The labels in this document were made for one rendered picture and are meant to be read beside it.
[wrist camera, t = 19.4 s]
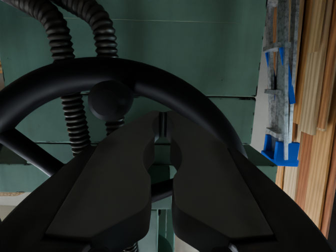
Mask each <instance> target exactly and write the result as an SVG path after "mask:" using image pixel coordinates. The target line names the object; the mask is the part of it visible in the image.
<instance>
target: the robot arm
mask: <svg viewBox="0 0 336 252"><path fill-rule="evenodd" d="M162 127H163V134H164V137H166V138H167V139H168V140H169V142H170V163H171V164H172V165H173V166H174V167H175V169H176V171H177V172H176V174H175V175H174V177H173V185H172V201H171V212H172V226H173V231H174V233H175V235H176V236H177V237H178V238H179V239H181V240H182V241H184V242H185V243H187V244H188V245H190V246H192V247H193V248H195V249H196V250H198V251H199V252H335V250H334V249H333V247H332V246H331V245H330V243H329V242H328V240H327V239H326V238H325V236H324V235H323V234H322V232H321V231H320V230H319V228H318V227H317V226H316V225H315V223H314V222H313V221H312V220H311V219H310V217H309V216H308V215H307V214H306V213H305V212H304V211H303V210H302V209H301V208H300V206H299V205H298V204H297V203H296V202H295V201H294V200H293V199H292V198H291V197H290V196H289V195H287V194H286V193H285V192H284V191H283V190H282V189H281V188H280V187H279V186H278V185H276V184H275V183H274V182H273V181H272V180H271V179H270V178H269V177H267V176H266V175H265V174H264V173H263V172H262V171H261V170H260V169H259V168H257V167H256V166H255V165H254V164H253V163H252V162H251V161H250V160H248V159H247V158H246V157H245V156H244V155H243V154H242V153H241V152H240V151H238V150H237V149H236V148H228V147H227V146H226V145H225V144H224V143H223V142H221V141H220V140H219V139H218V138H217V137H216V136H214V135H213V134H212V133H210V132H209V131H208V130H206V129H205V128H203V127H201V126H200V125H198V124H196V123H194V122H193V121H191V120H189V119H187V118H185V117H184V116H182V115H180V114H178V113H177V112H175V111H172V110H170V111H166V112H160V111H157V110H153V111H150V112H148V113H147V114H145V115H143V116H141V117H139V118H137V119H135V120H133V121H131V122H129V123H127V124H125V125H123V126H122V127H120V128H118V129H117V130H115V131H113V132H112V133H111V134H109V135H108V136H107V137H105V138H104V139H103V140H102V141H101V142H99V143H98V144H97V145H96V146H90V145H88V146H87V147H86V148H85V149H83V150H82V151H81V152H80V153H79V154H77V155H76V156H75V157H74V158H73V159H71V160H70V161H69V162H68V163H66V164H65V165H64V166H63V167H62V168H60V169H59V170H58V171H57V172H56V173H54V174H53V175H52V176H51V177H49V178H48V179H47V180H46V181H45V182H43V183H42V184H41V185H40V186H39V187H37V188H36V189H35V190H34V191H33V192H31V193H30V194H29V195H28V196H27V197H26V198H25V199H24V200H23V201H21V202H20V203H19V204H18V205H17V206H16V207H15V208H14V209H13V210H12V211H11V212H10V213H9V214H8V216H7V217H6V218H5V219H4V220H3V221H2V222H1V223H0V252H121V251H123V250H125V249H126V248H128V247H130V246H131V245H133V244H134V243H136V242H138V241H139V240H141V239H143V238H144V237H145V236H146V235H147V233H148V232H149V228H150V219H151V210H152V195H151V176H150V175H149V173H148V172H147V171H148V169H149V167H150V166H151V165H152V164H153V163H154V161H155V142H156V140H157V139H158V138H159V137H162Z"/></svg>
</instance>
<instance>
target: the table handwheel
mask: <svg viewBox="0 0 336 252"><path fill-rule="evenodd" d="M110 80H115V81H119V82H121V83H123V84H125V85H127V86H129V87H130V88H131V89H132V91H133V94H135V95H139V96H142V97H145V98H148V99H151V100H153V101H156V102H158V103H160V104H162V105H164V106H166V107H168V108H170V109H171V110H173V111H175V112H176V113H178V114H180V115H182V116H183V117H185V118H187V119H189V120H190V121H192V122H194V123H196V124H197V125H199V126H201V127H203V128H204V129H206V130H207V131H209V132H210V133H212V134H213V135H214V136H216V137H217V138H218V139H219V140H220V141H221V142H223V143H224V144H225V145H226V146H227V147H228V148H236V149H237V150H238V151H239V152H241V153H242V154H243V155H244V156H245V157H246V158H247V159H248V156H247V153H246V151H245V148H244V146H243V144H242V142H241V140H240V138H239V136H238V134H237V132H236V131H235V129H234V127H233V126H232V125H231V123H230V122H229V120H228V119H227V118H226V116H225V115H224V114H223V113H222V112H221V110H220V109H219V108H218V107H217V106H216V105H215V104H214V103H213V102H212V101H211V100H210V99H209V98H208V97H206V96H205V95H204V94H203V93H202V92H200V91H199V90H198V89H196V88H195V87H194V86H192V85H191V84H189V83H188V82H186V81H185V80H183V79H181V78H179V77H177V76H176V75H174V74H172V73H170V72H167V71H165V70H163V69H160V68H158V67H155V66H152V65H149V64H146V63H143V62H139V61H134V60H130V59H123V58H116V57H98V56H96V57H81V58H73V59H67V60H62V61H59V62H55V63H51V64H48V65H45V66H42V67H40V68H38V69H35V70H33V71H31V72H29V73H27V74H25V75H23V76H21V77H20V78H18V79H16V80H15V81H13V82H12V83H10V84H9V85H7V86H6V87H5V88H3V89H2V90H1V91H0V152H1V150H2V148H3V146H5V147H7V148H8V149H10V150H11V151H13V152H14V153H16V154H17V155H19V156H20V157H22V158H24V159H25V160H27V161H28V162H30V163H31V164H33V165H34V166H36V167H37V168H39V169H40V170H42V171H43V172H44V173H46V174H47V175H48V176H50V177H51V176H52V175H53V174H54V173H56V172H57V171H58V170H59V169H61V168H62V167H63V166H64V165H65V164H64V163H62V162H61V161H59V160H58V159H56V158H55V157H53V156H52V155H51V154H49V153H48V152H47V151H45V150H44V149H42V148H41V147H40V146H38V145H37V144H36V143H34V142H33V141H32V140H30V139H29V138H28V137H26V136H25V135H24V134H22V133H21V132H20V131H18V130H17V129H15V127H16V126H17V125H18V124H19V123H20V122H21V121H22V120H23V119H24V118H25V117H26V116H28V115H29V114H30V113H31V112H33V111H34V110H36V109H37V108H39V107H41V106H42V105H44V104H46V103H48V102H50V101H52V100H54V99H57V98H59V97H62V96H65V95H69V94H73V93H78V92H84V91H90V90H91V89H92V87H93V86H94V85H96V84H97V83H100V82H103V81H110ZM172 192H173V178H171V179H168V180H164V181H161V182H158V183H155V184H151V203H154V202H157V201H159V200H162V199H165V198H168V197H170V196H172Z"/></svg>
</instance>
